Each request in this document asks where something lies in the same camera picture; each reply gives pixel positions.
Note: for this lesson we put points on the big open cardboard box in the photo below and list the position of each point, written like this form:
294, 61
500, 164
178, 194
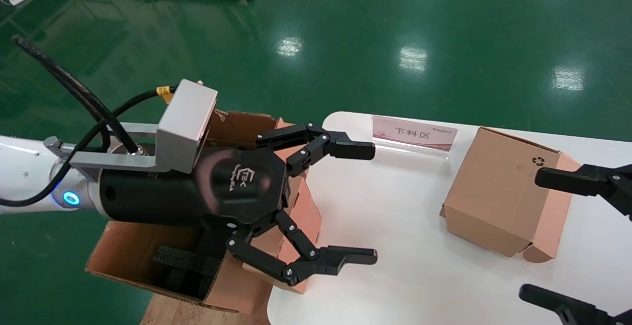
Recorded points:
123, 251

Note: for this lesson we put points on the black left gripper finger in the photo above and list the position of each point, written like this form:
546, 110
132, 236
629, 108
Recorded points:
326, 261
345, 149

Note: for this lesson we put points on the wooden pallet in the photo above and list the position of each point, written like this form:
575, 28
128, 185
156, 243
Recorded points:
168, 315

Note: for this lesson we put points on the cardboard box with recycle mark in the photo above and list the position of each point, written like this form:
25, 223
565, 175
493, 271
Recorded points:
493, 191

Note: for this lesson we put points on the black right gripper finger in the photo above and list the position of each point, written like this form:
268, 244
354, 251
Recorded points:
543, 298
568, 181

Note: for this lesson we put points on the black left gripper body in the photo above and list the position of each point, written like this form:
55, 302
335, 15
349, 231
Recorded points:
222, 186

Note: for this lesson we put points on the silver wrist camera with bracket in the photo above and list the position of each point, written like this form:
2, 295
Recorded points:
187, 122

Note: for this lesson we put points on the plain cardboard box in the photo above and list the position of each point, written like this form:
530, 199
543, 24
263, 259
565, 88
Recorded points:
308, 221

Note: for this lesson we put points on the pink acrylic sign stand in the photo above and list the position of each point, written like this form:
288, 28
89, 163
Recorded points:
414, 132

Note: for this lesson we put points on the black foam block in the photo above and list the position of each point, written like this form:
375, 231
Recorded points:
182, 263

